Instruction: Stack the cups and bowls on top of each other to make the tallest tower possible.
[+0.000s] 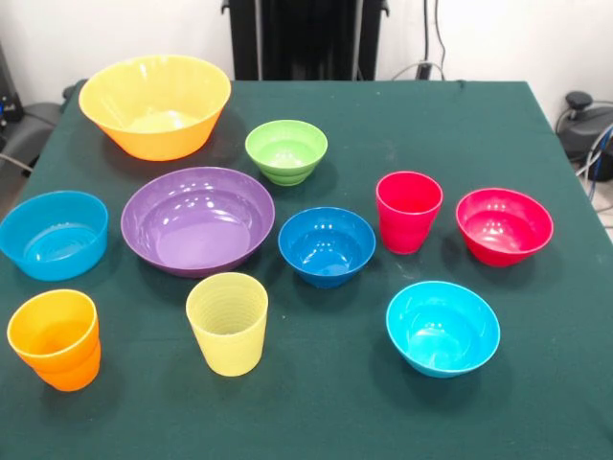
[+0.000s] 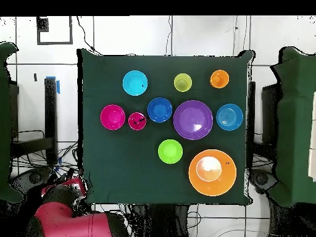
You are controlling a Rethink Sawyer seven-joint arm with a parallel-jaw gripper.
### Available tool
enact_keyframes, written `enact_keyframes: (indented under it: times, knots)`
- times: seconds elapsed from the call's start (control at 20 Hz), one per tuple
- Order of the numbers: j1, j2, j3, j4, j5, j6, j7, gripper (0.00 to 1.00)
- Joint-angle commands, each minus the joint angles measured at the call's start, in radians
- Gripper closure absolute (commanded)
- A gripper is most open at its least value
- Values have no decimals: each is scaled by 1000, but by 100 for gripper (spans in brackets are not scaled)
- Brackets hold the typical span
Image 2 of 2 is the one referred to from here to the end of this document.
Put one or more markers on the red-pink bowl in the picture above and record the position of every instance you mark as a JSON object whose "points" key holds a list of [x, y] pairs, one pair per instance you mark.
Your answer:
{"points": [[112, 117]]}

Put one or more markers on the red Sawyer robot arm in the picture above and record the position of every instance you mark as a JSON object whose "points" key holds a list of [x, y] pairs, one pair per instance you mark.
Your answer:
{"points": [[74, 222]]}

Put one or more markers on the dark blue bowl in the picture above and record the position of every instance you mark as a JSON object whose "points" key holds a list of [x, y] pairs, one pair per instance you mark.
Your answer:
{"points": [[159, 110]]}

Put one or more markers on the red-pink cup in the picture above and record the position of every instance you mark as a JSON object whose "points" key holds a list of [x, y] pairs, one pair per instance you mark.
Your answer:
{"points": [[137, 123]]}

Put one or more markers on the green bowl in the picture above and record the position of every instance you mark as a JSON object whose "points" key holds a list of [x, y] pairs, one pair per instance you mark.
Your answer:
{"points": [[170, 151]]}

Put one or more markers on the large purple bowl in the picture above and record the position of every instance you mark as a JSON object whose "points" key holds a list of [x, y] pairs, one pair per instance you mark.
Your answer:
{"points": [[193, 120]]}

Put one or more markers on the cyan bowl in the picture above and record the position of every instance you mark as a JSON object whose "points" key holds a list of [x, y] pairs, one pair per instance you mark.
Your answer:
{"points": [[135, 82]]}

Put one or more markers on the yellow-green cup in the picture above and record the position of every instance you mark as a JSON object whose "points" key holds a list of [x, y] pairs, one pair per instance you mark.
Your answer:
{"points": [[182, 82]]}

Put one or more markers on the dark green tablecloth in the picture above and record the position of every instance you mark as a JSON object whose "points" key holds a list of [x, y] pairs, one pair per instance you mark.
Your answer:
{"points": [[118, 172]]}

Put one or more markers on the blue ribbed bowl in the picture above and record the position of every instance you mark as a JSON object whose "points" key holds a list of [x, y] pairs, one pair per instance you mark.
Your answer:
{"points": [[229, 117]]}

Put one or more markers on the orange cup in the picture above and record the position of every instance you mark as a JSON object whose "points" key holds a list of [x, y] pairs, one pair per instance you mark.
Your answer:
{"points": [[219, 79]]}

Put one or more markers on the large orange bowl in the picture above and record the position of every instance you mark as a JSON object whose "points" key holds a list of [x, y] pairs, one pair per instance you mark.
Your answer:
{"points": [[222, 182]]}

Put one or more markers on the black box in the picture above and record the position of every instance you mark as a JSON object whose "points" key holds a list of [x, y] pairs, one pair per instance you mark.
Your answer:
{"points": [[269, 111]]}

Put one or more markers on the black crossbar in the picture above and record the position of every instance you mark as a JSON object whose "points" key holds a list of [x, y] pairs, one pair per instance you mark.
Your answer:
{"points": [[32, 146]]}

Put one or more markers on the neighbouring green cloth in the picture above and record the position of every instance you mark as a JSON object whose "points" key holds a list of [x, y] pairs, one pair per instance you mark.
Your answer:
{"points": [[293, 123], [4, 123]]}

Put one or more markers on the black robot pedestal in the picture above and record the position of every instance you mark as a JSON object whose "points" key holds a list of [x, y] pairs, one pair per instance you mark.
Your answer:
{"points": [[158, 222]]}

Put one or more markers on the black post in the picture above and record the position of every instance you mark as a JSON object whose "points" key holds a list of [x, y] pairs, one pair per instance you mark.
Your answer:
{"points": [[50, 118]]}

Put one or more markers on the grey pedestal foot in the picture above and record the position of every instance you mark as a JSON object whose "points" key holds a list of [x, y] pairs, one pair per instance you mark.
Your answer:
{"points": [[261, 178], [34, 177]]}

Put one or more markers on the black square frame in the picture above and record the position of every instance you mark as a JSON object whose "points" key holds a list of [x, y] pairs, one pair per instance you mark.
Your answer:
{"points": [[71, 32]]}

